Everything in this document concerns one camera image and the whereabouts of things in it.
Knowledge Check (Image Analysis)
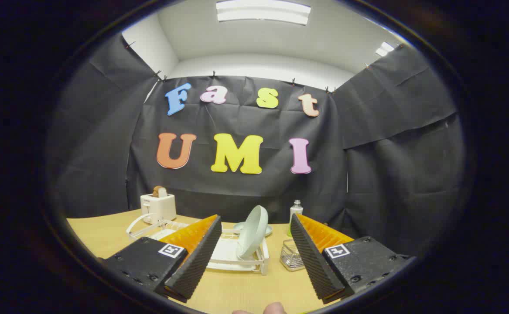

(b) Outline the long ceiling light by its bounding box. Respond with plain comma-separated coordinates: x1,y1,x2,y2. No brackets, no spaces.
216,0,311,25

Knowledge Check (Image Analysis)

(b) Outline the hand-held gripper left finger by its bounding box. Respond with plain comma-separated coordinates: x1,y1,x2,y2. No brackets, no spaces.
102,214,222,303

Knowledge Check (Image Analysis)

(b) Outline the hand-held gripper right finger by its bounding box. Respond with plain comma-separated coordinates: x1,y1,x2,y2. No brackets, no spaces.
290,213,416,304

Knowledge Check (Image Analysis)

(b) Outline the pale green plate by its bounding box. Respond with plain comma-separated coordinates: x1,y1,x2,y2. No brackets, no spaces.
236,205,269,261

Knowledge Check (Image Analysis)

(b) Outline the metal wire basket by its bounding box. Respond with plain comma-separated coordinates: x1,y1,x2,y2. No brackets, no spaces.
280,239,306,272

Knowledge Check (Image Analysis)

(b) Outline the pale plate with meat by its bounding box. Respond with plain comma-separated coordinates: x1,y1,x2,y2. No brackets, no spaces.
232,222,273,237

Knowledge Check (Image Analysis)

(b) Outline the black backdrop cloth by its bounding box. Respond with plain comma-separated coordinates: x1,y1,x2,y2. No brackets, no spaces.
47,34,466,258

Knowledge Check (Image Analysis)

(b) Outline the white green drink bottle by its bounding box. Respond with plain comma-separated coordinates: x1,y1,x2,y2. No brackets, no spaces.
287,200,304,238

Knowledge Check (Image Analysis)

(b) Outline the white toaster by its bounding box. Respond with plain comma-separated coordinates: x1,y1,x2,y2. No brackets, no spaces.
140,193,177,225

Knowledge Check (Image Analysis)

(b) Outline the row of black cloth clips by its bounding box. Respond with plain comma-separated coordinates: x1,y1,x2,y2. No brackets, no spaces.
126,41,370,94

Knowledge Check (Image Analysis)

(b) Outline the white wire dish rack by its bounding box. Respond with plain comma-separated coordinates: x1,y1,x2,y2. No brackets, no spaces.
126,213,270,275

